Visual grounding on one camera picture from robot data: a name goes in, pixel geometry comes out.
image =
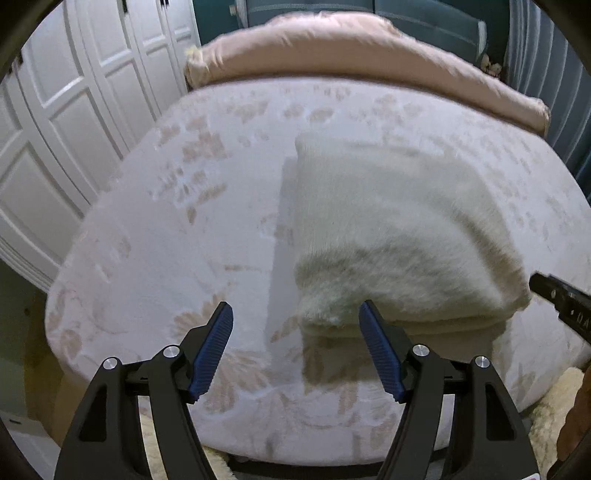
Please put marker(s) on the teal upholstered headboard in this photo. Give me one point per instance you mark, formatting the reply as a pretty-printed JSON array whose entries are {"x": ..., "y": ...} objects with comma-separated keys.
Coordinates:
[{"x": 433, "y": 22}]

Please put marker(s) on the pink folded duvet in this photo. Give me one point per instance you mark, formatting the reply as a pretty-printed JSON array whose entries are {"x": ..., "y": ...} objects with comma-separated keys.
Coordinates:
[{"x": 357, "y": 45}]

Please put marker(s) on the blue-grey curtain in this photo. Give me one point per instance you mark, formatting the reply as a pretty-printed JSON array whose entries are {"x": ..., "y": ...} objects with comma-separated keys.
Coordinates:
[{"x": 541, "y": 63}]

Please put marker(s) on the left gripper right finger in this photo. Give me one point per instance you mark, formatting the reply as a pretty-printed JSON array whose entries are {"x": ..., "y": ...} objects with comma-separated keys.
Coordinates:
[{"x": 488, "y": 439}]

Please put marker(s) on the pink butterfly bed cover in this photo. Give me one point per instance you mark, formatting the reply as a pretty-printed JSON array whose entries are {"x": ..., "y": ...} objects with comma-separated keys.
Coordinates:
[{"x": 202, "y": 212}]

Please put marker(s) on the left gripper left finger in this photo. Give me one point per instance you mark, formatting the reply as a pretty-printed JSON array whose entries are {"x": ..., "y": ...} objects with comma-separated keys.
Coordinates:
[{"x": 104, "y": 440}]

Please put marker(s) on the plush toy on nightstand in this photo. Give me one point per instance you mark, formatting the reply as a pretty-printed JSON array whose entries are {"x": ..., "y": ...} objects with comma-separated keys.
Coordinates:
[{"x": 487, "y": 66}]

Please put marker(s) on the white panelled wardrobe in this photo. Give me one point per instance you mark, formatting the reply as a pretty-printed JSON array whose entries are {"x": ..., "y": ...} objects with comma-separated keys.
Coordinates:
[{"x": 85, "y": 87}]

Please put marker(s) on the cream knit sweater black hearts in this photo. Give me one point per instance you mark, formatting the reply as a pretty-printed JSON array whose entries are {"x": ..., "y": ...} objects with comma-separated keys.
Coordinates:
[{"x": 418, "y": 234}]

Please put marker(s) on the white fluffy rug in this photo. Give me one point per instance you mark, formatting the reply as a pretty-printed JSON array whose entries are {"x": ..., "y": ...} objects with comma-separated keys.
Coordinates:
[{"x": 548, "y": 418}]

